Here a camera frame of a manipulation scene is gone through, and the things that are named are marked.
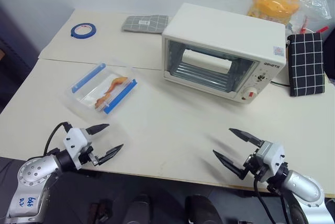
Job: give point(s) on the black white-checked pouch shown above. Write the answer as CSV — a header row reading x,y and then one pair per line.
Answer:
x,y
306,64

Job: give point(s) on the dark rounded shape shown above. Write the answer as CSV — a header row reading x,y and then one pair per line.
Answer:
x,y
201,211
137,209

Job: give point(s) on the yellow item in bag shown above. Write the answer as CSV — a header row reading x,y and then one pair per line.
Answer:
x,y
274,1

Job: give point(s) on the grey checked cloth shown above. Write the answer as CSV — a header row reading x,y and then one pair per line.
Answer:
x,y
144,23

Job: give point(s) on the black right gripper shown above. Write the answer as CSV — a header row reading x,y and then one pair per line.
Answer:
x,y
255,167

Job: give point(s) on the clear container with blue clips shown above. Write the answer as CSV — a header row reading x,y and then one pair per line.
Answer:
x,y
86,90

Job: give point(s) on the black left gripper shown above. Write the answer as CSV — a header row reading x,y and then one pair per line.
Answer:
x,y
87,157

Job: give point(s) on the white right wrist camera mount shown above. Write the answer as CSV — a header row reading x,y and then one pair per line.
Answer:
x,y
272,156

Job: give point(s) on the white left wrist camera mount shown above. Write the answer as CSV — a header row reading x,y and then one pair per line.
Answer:
x,y
76,139

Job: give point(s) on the white toaster oven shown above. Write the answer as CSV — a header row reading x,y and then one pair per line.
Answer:
x,y
225,30

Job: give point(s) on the orange fried food piece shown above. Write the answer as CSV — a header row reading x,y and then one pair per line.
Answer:
x,y
115,84

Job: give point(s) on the blue tape roll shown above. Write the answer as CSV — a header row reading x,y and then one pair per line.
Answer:
x,y
76,33

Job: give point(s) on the red clip in bag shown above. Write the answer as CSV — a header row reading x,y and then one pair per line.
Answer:
x,y
322,29

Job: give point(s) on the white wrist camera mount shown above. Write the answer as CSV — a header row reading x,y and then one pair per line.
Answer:
x,y
272,156
76,139

